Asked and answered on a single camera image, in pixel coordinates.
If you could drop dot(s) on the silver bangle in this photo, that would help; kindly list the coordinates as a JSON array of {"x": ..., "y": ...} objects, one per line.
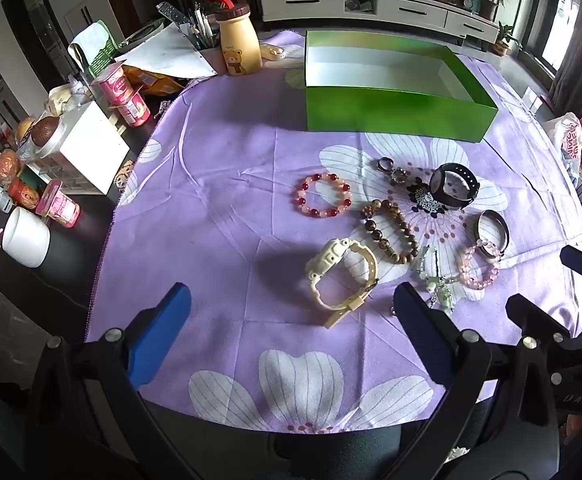
[{"x": 505, "y": 232}]

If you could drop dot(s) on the chocolate egg cup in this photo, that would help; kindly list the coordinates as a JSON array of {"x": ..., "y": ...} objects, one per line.
[{"x": 43, "y": 132}]

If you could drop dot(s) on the grey remote control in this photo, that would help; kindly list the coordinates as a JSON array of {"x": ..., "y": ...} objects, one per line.
[{"x": 171, "y": 15}]

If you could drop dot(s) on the small potted plant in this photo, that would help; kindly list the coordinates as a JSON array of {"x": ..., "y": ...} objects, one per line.
[{"x": 501, "y": 42}]

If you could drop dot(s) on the yellow bear bottle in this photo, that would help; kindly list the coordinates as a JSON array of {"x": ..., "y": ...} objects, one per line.
[{"x": 238, "y": 45}]

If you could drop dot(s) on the pen holder with pens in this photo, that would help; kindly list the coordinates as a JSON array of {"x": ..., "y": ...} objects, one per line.
[{"x": 203, "y": 40}]

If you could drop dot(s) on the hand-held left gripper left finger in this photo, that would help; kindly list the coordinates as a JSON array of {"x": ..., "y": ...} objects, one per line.
[{"x": 163, "y": 330}]

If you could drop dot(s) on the pink snack cup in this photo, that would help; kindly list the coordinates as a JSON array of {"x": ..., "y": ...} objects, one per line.
[{"x": 63, "y": 207}]

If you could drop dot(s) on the white box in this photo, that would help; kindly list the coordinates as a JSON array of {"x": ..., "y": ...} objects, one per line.
[{"x": 96, "y": 152}]

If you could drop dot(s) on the green cardboard box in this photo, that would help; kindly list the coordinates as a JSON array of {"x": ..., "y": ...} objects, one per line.
[{"x": 396, "y": 110}]

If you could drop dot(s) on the white printed plastic bag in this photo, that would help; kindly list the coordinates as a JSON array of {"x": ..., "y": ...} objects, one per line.
[{"x": 568, "y": 137}]

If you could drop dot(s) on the orange snack bag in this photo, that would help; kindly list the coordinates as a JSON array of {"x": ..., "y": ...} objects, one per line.
[{"x": 153, "y": 80}]

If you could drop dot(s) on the grey curtain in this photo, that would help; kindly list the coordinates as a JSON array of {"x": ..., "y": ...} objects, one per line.
[{"x": 571, "y": 75}]

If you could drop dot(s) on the black wristwatch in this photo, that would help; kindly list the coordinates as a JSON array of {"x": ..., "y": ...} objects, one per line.
[{"x": 443, "y": 185}]

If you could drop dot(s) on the white paper sheet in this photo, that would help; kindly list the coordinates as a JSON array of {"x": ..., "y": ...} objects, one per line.
[{"x": 171, "y": 55}]

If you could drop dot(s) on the pink yogurt cup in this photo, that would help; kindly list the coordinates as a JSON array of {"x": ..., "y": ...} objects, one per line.
[
  {"x": 113, "y": 82},
  {"x": 133, "y": 109}
]

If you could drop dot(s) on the white tv cabinet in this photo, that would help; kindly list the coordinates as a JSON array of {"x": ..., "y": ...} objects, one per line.
[{"x": 401, "y": 10}]

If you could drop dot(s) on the cream wristwatch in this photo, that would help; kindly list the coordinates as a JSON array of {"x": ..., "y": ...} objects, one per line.
[{"x": 328, "y": 255}]

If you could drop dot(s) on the red snack cup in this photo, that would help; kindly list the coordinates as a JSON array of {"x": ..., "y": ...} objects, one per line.
[{"x": 23, "y": 194}]

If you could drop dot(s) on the purple floral cloth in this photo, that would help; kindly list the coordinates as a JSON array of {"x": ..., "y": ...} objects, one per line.
[{"x": 211, "y": 210}]

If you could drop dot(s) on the tall potted plant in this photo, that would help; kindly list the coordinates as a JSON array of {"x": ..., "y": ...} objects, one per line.
[{"x": 488, "y": 5}]

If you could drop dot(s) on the green and white bag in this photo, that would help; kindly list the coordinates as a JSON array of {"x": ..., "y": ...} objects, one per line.
[{"x": 96, "y": 42}]

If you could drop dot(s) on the orange packaged bun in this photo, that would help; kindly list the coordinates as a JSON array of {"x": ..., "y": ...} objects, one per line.
[{"x": 7, "y": 166}]

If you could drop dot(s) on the cream earbuds case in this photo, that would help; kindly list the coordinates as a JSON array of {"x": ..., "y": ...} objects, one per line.
[{"x": 271, "y": 52}]

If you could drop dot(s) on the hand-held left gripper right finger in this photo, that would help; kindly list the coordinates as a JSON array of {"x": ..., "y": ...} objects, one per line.
[{"x": 421, "y": 330}]

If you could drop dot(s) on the white mug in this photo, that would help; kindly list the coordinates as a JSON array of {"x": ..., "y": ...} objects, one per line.
[{"x": 26, "y": 237}]

